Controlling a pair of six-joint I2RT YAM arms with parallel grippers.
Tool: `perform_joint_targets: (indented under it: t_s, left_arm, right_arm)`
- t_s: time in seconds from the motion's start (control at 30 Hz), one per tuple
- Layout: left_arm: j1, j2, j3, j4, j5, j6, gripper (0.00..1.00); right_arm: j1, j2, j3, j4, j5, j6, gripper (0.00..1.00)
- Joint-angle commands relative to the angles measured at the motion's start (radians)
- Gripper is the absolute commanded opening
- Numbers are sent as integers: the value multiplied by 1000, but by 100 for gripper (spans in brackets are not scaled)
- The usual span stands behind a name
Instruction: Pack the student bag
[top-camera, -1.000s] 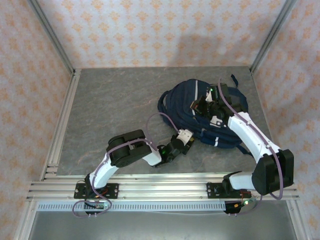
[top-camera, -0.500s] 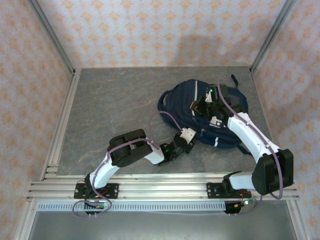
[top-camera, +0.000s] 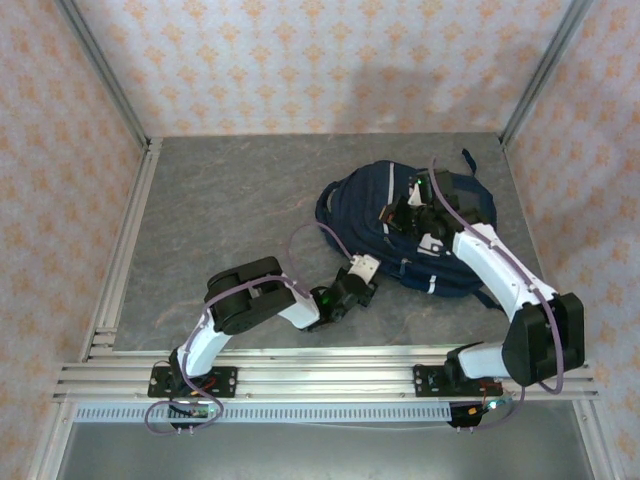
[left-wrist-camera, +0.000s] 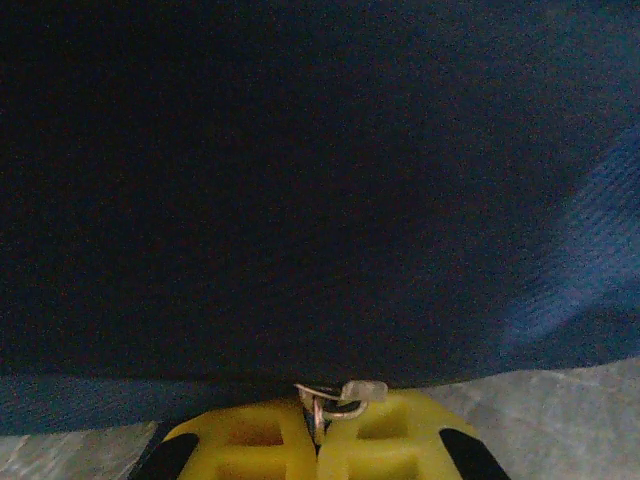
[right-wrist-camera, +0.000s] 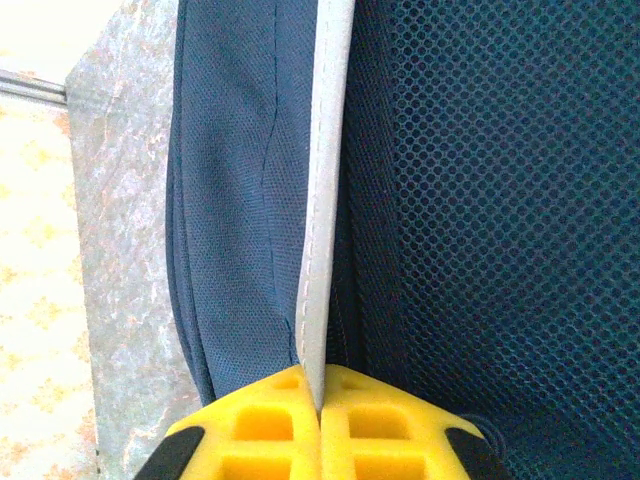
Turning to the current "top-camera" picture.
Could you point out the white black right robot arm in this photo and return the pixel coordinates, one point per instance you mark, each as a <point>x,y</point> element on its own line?
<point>500,270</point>

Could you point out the navy blue backpack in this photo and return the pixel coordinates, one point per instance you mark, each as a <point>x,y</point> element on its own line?
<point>360,225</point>

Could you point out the aluminium frame post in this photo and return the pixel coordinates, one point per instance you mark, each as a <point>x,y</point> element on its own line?
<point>107,80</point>
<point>542,70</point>

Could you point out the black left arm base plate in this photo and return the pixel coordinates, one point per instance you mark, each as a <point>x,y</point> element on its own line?
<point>227,380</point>

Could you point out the aluminium mounting rail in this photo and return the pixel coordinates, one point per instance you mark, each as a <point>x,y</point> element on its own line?
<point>325,375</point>

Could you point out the aluminium table side rail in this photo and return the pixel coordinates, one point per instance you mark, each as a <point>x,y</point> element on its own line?
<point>127,240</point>

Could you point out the grey metal panel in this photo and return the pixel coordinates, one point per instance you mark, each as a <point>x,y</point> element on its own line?
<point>325,452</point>

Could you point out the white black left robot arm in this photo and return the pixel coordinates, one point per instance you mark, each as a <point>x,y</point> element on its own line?
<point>250,300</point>

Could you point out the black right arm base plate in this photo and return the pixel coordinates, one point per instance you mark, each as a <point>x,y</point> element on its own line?
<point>425,380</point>

